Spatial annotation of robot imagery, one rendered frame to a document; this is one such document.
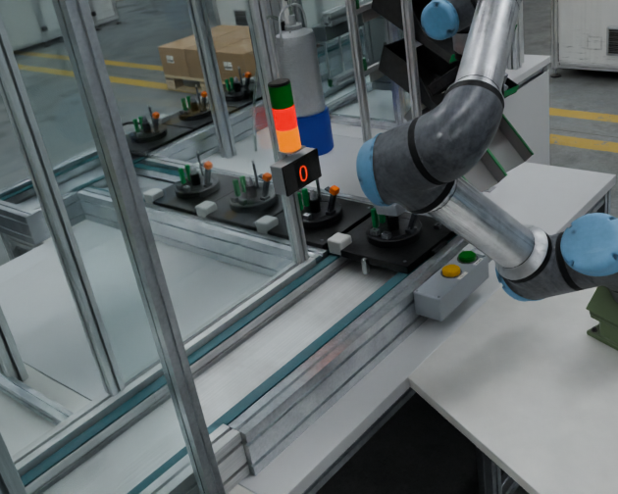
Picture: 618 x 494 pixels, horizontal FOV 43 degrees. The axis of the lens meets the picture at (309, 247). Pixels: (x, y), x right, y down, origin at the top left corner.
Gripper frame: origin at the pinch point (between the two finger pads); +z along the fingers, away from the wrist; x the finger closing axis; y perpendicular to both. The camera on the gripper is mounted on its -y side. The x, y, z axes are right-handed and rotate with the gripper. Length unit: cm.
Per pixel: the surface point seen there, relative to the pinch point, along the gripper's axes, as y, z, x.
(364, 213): -34.6, 26.0, 2.1
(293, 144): -29.5, -4.6, -24.9
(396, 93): -78, 22, 81
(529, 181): -15, 37, 57
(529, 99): -67, 50, 160
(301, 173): -29.1, 2.7, -24.4
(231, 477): -4, 35, -81
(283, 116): -30.1, -11.5, -25.7
